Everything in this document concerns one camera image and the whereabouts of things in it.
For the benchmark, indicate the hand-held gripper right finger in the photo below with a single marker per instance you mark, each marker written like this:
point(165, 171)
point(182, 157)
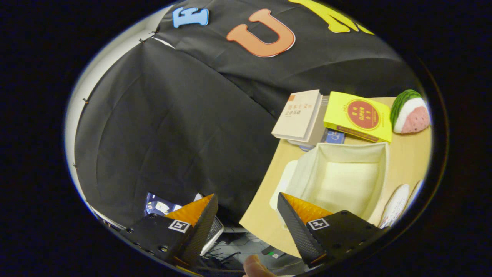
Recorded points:
point(298, 234)

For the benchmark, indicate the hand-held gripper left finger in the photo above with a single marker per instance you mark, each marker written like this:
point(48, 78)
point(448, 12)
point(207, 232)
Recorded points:
point(201, 234)

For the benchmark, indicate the cream fabric storage box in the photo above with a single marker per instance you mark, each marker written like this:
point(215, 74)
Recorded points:
point(346, 181)

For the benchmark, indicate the white canvas shoe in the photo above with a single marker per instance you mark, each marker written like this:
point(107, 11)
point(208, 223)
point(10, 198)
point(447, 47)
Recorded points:
point(396, 204)
point(416, 192)

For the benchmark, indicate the white laptop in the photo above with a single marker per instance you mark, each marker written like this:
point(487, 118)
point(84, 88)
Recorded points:
point(215, 231)

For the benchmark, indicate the computer monitor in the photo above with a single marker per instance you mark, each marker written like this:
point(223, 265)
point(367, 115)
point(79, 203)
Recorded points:
point(159, 206)

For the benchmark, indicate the grey book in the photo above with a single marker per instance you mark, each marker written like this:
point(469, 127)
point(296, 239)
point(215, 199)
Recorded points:
point(319, 132)

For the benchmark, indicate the blue book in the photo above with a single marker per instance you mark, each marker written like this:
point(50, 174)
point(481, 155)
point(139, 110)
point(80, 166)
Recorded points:
point(333, 136)

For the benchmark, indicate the yellow book with red circle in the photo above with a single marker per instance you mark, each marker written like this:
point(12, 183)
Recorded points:
point(359, 115)

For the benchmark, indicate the watermelon slice plush toy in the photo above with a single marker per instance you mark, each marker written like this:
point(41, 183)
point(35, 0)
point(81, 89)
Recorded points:
point(411, 113)

